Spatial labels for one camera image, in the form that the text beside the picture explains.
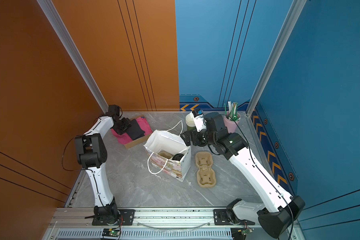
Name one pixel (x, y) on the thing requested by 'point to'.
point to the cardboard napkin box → (137, 141)
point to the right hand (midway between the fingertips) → (190, 131)
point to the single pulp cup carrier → (165, 154)
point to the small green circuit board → (111, 232)
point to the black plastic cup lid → (177, 156)
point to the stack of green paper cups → (190, 123)
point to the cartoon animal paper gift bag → (168, 152)
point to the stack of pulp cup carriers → (206, 177)
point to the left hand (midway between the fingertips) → (130, 124)
